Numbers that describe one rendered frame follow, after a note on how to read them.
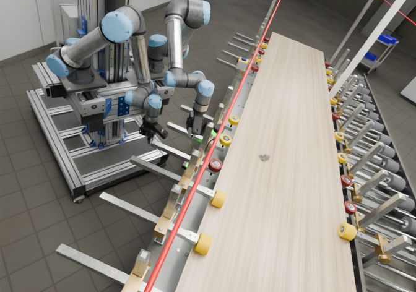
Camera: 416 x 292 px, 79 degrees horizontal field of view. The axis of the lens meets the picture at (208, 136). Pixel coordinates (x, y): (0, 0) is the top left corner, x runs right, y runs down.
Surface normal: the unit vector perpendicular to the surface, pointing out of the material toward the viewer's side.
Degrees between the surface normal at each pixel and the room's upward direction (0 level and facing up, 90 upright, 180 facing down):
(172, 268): 0
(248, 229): 0
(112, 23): 85
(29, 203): 0
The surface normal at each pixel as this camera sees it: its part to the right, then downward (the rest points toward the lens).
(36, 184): 0.27, -0.70
